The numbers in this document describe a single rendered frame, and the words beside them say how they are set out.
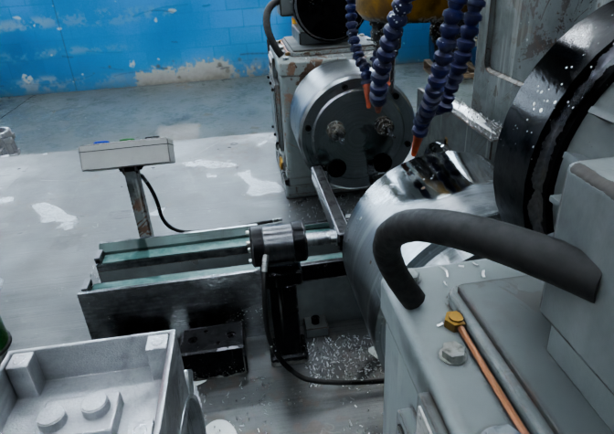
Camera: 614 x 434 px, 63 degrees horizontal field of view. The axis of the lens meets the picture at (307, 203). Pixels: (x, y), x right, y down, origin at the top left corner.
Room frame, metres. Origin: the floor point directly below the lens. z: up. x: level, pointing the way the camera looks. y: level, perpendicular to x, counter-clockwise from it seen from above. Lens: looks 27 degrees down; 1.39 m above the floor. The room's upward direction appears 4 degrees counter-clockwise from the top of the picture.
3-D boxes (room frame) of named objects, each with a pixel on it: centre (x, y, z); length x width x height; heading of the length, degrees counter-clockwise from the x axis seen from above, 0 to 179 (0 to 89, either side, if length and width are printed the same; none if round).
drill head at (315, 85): (1.13, -0.10, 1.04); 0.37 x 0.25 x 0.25; 7
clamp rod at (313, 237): (0.62, 0.00, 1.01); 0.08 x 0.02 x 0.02; 97
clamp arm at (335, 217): (0.74, -0.04, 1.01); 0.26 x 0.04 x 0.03; 7
